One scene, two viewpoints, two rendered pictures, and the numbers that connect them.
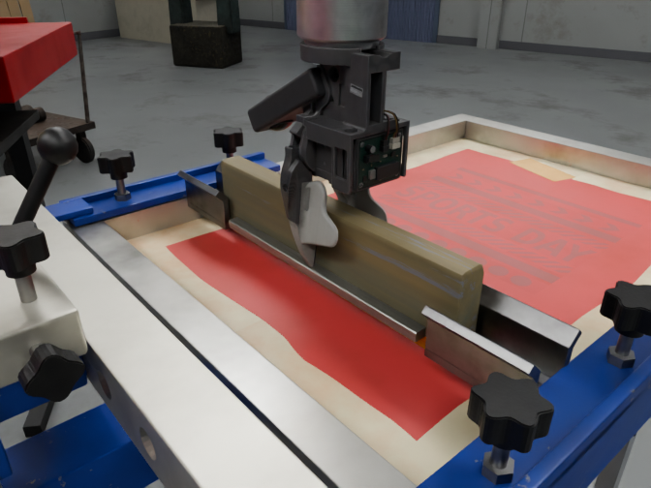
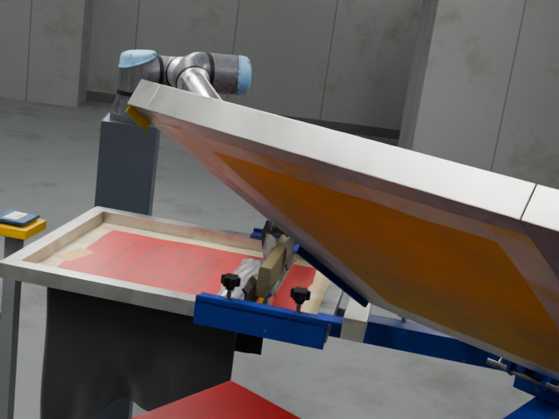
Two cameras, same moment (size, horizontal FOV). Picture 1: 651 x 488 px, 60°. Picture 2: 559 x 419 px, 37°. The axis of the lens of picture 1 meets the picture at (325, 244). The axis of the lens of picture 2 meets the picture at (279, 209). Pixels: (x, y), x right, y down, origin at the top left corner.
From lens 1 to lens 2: 244 cm
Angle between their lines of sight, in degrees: 116
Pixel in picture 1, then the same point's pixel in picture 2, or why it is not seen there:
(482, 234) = (187, 264)
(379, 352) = (294, 274)
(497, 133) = (35, 254)
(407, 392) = (304, 270)
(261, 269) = (279, 298)
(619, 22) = not seen: outside the picture
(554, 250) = (185, 253)
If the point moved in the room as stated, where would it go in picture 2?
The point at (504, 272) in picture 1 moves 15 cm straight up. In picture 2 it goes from (217, 261) to (224, 209)
